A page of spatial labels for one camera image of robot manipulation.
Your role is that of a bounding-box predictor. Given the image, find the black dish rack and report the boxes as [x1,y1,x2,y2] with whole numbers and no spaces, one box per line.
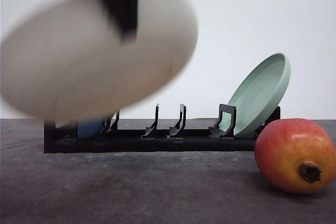
[44,104,281,153]

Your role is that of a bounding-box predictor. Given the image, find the white plate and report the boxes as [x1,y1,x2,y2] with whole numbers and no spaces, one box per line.
[1,0,198,120]

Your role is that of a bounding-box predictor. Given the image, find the green plate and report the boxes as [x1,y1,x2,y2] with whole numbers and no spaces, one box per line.
[220,53,291,137]

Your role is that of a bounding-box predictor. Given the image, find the red yellow pomegranate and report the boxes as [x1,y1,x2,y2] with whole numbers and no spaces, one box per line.
[254,118,336,194]

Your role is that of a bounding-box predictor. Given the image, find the blue plate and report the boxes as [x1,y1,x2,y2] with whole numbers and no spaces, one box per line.
[78,119,104,139]

